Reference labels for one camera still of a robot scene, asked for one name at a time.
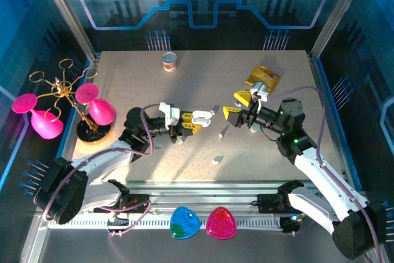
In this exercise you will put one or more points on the blue triangular button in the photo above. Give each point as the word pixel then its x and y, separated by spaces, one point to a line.
pixel 184 223

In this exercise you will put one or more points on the white oblong earbud charging case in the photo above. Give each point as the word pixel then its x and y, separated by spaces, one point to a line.
pixel 201 120

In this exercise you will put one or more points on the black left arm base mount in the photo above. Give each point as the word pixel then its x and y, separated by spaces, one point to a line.
pixel 138 199

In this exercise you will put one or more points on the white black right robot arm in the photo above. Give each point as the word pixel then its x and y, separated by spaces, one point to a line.
pixel 320 170

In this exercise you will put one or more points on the pink triangular button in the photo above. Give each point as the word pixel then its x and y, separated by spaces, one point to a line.
pixel 221 223

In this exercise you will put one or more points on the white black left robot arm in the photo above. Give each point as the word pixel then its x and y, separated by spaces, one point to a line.
pixel 101 159

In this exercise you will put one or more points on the small tin can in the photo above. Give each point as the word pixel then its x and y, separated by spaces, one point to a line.
pixel 170 64

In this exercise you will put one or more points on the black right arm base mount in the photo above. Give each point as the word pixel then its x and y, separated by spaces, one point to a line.
pixel 266 203

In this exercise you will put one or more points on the pink plastic goblet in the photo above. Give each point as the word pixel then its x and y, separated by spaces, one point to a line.
pixel 101 112
pixel 46 126

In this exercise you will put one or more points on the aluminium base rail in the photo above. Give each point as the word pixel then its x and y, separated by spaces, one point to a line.
pixel 200 192

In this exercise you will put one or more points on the yellow snack packet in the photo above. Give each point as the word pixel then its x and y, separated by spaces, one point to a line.
pixel 264 75

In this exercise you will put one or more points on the aluminium frame post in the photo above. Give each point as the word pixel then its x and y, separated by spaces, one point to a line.
pixel 68 13
pixel 336 13

